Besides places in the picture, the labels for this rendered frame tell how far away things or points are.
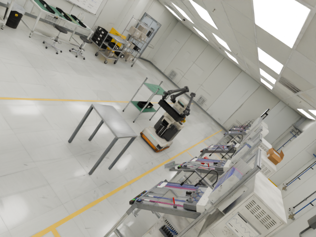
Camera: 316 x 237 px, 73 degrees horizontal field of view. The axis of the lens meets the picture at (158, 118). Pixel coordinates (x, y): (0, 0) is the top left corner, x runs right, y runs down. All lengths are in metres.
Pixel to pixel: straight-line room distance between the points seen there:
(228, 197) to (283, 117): 10.36
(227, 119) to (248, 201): 10.39
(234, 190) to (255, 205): 0.19
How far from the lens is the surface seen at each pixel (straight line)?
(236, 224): 2.09
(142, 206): 2.38
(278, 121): 12.15
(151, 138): 4.91
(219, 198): 1.99
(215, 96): 12.35
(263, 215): 2.04
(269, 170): 3.42
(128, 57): 9.63
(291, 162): 6.66
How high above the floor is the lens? 2.27
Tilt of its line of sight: 20 degrees down
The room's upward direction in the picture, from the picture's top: 39 degrees clockwise
